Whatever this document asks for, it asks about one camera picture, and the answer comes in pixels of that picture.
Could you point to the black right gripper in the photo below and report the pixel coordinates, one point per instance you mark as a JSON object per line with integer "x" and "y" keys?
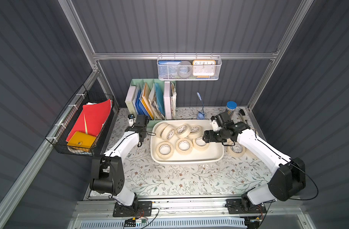
{"x": 210, "y": 136}

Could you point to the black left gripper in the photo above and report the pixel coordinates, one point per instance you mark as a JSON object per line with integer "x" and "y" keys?
{"x": 141, "y": 121}

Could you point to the masking tape roll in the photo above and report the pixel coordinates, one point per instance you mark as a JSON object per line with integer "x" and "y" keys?
{"x": 200, "y": 144}
{"x": 165, "y": 150}
{"x": 184, "y": 146}
{"x": 168, "y": 133}
{"x": 160, "y": 128}
{"x": 183, "y": 131}
{"x": 236, "y": 151}
{"x": 195, "y": 132}

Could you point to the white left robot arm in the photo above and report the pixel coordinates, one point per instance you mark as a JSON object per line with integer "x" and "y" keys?
{"x": 107, "y": 171}

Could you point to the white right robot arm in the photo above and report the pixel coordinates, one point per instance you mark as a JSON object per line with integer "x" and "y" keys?
{"x": 288, "y": 174}

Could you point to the white plastic storage box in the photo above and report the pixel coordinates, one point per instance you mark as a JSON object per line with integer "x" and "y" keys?
{"x": 214, "y": 153}

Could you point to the blue box in basket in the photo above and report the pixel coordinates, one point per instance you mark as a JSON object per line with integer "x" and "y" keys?
{"x": 168, "y": 69}

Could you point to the grey tape roll in basket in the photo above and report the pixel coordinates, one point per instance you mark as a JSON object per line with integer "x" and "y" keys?
{"x": 184, "y": 69}

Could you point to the blue folders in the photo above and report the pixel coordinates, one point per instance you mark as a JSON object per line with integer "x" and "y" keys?
{"x": 141, "y": 110}

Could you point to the white book with green spine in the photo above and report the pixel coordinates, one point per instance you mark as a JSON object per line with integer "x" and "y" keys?
{"x": 131, "y": 100}

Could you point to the clear tube of coloured pencils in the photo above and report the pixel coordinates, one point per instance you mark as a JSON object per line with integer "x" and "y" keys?
{"x": 231, "y": 107}

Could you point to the white binder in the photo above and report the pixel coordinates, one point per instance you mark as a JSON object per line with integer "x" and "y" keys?
{"x": 167, "y": 100}

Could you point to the red paper folder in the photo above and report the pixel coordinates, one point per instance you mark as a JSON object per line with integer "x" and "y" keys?
{"x": 92, "y": 119}

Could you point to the yellow wallet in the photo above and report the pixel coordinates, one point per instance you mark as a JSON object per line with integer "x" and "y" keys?
{"x": 81, "y": 142}

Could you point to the yellow alarm clock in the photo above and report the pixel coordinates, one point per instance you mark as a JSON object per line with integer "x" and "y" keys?
{"x": 204, "y": 68}

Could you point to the black wire side basket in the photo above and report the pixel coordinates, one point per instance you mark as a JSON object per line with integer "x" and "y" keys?
{"x": 58, "y": 137}

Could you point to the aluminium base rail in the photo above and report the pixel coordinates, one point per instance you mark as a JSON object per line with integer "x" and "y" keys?
{"x": 198, "y": 206}

